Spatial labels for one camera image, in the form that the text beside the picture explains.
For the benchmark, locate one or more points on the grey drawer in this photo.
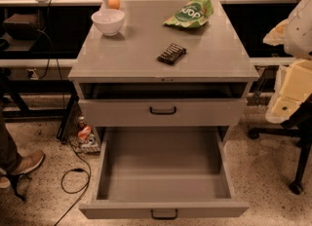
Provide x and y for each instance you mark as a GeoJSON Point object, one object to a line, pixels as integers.
{"type": "Point", "coordinates": [164, 105]}
{"type": "Point", "coordinates": [163, 174]}

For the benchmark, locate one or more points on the grey top drawer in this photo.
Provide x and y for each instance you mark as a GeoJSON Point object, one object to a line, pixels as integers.
{"type": "Point", "coordinates": [164, 105]}

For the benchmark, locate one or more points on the white bowl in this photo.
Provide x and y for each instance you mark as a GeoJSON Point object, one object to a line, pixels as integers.
{"type": "Point", "coordinates": [108, 21]}

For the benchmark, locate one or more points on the black office chair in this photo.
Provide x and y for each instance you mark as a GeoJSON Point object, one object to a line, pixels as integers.
{"type": "Point", "coordinates": [298, 125]}

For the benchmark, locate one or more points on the green chip bag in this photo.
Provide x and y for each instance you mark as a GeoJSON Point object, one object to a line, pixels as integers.
{"type": "Point", "coordinates": [194, 14]}

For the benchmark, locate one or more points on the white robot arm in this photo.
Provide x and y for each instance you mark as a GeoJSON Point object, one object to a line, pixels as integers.
{"type": "Point", "coordinates": [295, 32]}

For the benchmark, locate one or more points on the black stool leg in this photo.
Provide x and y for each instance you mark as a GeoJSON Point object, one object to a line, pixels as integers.
{"type": "Point", "coordinates": [14, 179]}

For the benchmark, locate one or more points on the orange fruit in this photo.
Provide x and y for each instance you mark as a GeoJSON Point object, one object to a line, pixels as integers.
{"type": "Point", "coordinates": [114, 4]}

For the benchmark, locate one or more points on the brown shoe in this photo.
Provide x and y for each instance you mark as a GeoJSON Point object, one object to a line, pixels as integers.
{"type": "Point", "coordinates": [30, 163]}

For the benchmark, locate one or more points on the dark trouser leg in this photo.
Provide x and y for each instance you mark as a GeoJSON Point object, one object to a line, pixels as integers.
{"type": "Point", "coordinates": [10, 158]}

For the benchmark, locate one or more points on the dark box on shelf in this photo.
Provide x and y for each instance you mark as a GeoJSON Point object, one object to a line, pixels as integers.
{"type": "Point", "coordinates": [22, 26]}

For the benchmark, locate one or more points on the grey drawer cabinet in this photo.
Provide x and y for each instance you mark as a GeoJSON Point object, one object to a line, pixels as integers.
{"type": "Point", "coordinates": [214, 54]}

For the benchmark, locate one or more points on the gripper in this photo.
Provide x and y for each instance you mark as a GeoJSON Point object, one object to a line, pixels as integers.
{"type": "Point", "coordinates": [299, 30]}

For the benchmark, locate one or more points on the red bottle on floor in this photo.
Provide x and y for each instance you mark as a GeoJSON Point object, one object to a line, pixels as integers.
{"type": "Point", "coordinates": [84, 129]}

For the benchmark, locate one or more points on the dark snack bar package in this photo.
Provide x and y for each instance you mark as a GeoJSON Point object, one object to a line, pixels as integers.
{"type": "Point", "coordinates": [171, 54]}

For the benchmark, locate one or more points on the wire basket on floor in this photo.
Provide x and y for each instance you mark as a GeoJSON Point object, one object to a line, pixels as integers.
{"type": "Point", "coordinates": [90, 146]}

